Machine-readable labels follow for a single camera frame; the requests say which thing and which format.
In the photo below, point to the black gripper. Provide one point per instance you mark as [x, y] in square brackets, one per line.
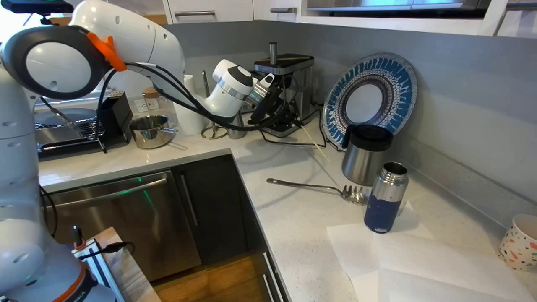
[271, 100]

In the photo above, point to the wooden chopstick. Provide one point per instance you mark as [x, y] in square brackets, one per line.
[318, 152]

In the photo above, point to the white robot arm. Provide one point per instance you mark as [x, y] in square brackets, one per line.
[68, 62]

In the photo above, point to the silver cup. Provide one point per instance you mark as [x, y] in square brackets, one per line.
[236, 127]

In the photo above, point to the white paper towel roll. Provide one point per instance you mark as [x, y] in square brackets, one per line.
[189, 122]

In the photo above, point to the steel canister black lid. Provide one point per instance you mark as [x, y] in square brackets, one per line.
[366, 146]

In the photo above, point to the blue patterned decorative plate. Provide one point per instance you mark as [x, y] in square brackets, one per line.
[378, 89]

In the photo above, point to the silver pasta serving spoon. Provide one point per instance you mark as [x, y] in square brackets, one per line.
[348, 191]

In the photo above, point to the glass jar wooden lid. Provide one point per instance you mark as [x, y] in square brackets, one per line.
[148, 104]

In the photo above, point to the blue steel travel mug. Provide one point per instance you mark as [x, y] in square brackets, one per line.
[387, 196]

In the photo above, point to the dark lower cabinet fronts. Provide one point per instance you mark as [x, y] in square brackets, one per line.
[224, 219]

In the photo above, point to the stainless steel dishwasher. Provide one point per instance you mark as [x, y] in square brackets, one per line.
[145, 209]

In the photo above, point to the black toaster oven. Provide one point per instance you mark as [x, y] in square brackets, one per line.
[81, 124]

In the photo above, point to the white paper towel sheet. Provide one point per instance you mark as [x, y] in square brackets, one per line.
[410, 265]

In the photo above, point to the white upper cabinets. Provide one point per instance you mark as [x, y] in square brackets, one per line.
[462, 16]

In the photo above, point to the speckled ceramic bowl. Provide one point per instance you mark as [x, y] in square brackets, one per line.
[519, 245]

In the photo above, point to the orange cable clip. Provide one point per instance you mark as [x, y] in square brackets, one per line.
[108, 48]

